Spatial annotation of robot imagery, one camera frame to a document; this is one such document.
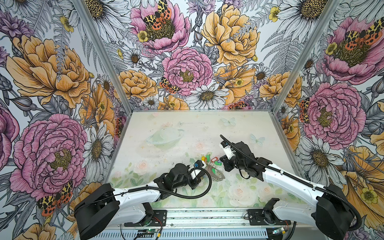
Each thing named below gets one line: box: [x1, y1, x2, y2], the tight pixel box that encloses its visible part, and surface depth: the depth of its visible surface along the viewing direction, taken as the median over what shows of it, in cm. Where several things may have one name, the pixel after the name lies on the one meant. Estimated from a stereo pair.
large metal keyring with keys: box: [204, 157, 226, 182], surface depth 93 cm
